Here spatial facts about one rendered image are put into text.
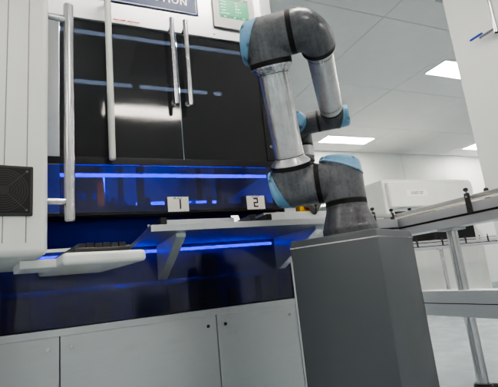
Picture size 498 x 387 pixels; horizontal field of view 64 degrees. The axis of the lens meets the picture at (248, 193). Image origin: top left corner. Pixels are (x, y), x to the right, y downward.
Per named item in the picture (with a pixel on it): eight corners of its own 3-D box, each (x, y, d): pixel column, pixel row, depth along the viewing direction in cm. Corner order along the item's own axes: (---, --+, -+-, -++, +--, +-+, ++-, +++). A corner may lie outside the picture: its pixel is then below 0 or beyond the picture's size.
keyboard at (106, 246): (48, 266, 128) (48, 258, 129) (94, 263, 136) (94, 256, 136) (74, 253, 96) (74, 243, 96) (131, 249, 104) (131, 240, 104)
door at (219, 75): (184, 160, 167) (175, 34, 179) (276, 162, 184) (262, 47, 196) (184, 159, 166) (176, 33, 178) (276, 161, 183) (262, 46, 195)
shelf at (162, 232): (130, 249, 156) (130, 244, 157) (288, 239, 184) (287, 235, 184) (150, 231, 113) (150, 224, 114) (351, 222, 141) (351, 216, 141)
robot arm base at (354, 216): (387, 232, 112) (381, 197, 114) (364, 231, 101) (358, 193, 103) (339, 239, 122) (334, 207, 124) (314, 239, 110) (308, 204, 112)
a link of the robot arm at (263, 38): (324, 208, 112) (286, 3, 100) (272, 216, 116) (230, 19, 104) (325, 196, 123) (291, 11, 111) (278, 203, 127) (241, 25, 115)
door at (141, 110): (60, 157, 148) (59, 17, 160) (183, 160, 166) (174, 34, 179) (60, 157, 147) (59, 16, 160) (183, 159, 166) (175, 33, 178)
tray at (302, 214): (229, 236, 165) (229, 227, 166) (285, 233, 175) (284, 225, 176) (264, 223, 135) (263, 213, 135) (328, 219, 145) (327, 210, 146)
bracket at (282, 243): (276, 269, 170) (273, 238, 172) (282, 268, 171) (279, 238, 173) (320, 262, 139) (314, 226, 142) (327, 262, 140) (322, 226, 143)
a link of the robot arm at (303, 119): (314, 104, 135) (318, 116, 145) (281, 111, 138) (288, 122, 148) (317, 126, 133) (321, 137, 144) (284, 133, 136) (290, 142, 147)
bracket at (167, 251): (158, 280, 150) (156, 246, 152) (166, 279, 151) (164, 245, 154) (178, 276, 119) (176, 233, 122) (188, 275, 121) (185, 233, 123)
